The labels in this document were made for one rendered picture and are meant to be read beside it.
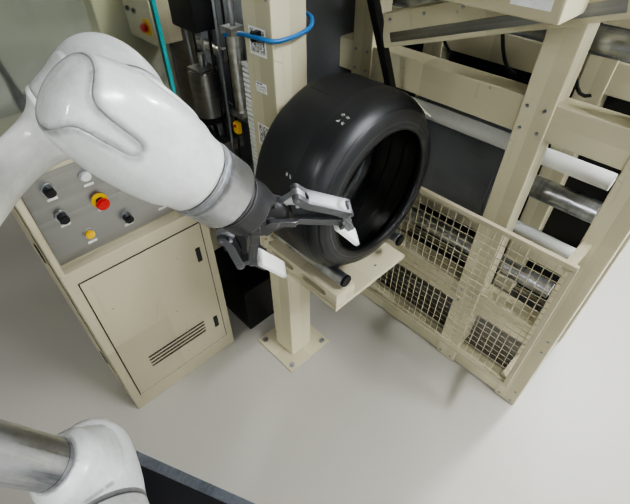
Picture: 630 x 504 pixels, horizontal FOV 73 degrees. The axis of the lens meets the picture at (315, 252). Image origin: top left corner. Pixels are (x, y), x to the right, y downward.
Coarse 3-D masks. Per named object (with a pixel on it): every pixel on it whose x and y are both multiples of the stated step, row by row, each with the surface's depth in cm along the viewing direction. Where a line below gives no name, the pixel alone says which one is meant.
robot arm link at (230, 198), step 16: (240, 160) 48; (224, 176) 45; (240, 176) 47; (224, 192) 45; (240, 192) 47; (208, 208) 46; (224, 208) 47; (240, 208) 48; (208, 224) 49; (224, 224) 49
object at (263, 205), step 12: (264, 192) 52; (252, 204) 50; (264, 204) 51; (276, 204) 53; (240, 216) 50; (252, 216) 50; (264, 216) 52; (276, 216) 55; (228, 228) 51; (240, 228) 51; (252, 228) 52; (264, 228) 57; (276, 228) 58
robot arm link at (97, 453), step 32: (0, 448) 72; (32, 448) 77; (64, 448) 83; (96, 448) 87; (128, 448) 96; (0, 480) 73; (32, 480) 77; (64, 480) 82; (96, 480) 85; (128, 480) 90
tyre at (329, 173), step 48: (336, 96) 110; (384, 96) 110; (288, 144) 110; (336, 144) 104; (384, 144) 150; (336, 192) 108; (384, 192) 154; (288, 240) 125; (336, 240) 120; (384, 240) 143
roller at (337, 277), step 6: (282, 240) 150; (288, 246) 148; (306, 258) 143; (312, 264) 142; (318, 264) 140; (324, 270) 139; (330, 270) 137; (336, 270) 137; (342, 270) 137; (330, 276) 137; (336, 276) 136; (342, 276) 135; (348, 276) 136; (336, 282) 137; (342, 282) 135; (348, 282) 137
